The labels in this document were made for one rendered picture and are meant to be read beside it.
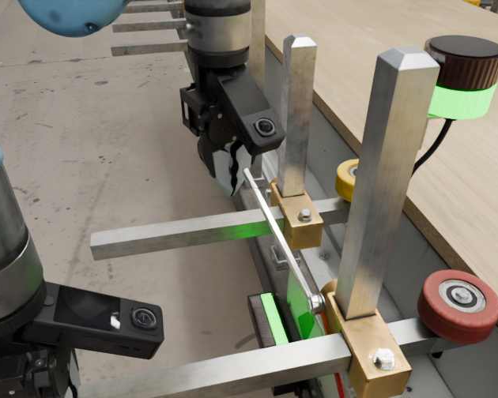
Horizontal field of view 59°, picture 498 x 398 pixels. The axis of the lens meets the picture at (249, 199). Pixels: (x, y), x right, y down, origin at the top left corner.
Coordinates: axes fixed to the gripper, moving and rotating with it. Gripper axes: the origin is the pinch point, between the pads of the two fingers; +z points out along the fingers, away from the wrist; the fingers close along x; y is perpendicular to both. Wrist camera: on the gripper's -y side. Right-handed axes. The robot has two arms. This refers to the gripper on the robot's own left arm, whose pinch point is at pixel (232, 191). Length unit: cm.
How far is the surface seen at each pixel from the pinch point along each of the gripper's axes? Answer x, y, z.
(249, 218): -2.4, -0.6, 5.7
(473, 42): -8.4, -24.1, -25.9
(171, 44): -33, 94, 9
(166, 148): -53, 166, 91
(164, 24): -41, 117, 9
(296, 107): -10.2, -0.5, -10.7
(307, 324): -2.7, -15.5, 15.3
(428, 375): -20.3, -26.5, 28.9
